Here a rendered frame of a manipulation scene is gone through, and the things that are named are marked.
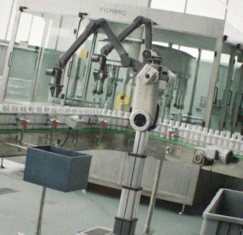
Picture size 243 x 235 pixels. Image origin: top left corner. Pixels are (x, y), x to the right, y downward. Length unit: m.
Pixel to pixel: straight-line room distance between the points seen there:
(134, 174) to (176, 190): 2.82
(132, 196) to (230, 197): 2.30
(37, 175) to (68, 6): 4.43
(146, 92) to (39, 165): 1.11
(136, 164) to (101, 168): 3.11
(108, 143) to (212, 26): 2.37
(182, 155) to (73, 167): 1.94
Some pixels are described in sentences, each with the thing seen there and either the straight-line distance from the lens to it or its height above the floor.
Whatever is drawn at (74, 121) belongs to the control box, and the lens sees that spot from 4.81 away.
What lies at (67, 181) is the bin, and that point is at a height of 0.80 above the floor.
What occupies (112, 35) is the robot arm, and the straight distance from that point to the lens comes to 4.67.
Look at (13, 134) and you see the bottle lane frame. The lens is 4.30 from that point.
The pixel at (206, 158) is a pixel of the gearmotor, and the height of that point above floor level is 0.93.
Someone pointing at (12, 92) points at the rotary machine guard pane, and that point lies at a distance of 8.45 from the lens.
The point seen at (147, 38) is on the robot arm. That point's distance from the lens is 5.06.
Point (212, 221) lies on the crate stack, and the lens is 1.99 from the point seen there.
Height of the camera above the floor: 1.47
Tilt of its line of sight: 3 degrees down
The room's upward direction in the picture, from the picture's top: 10 degrees clockwise
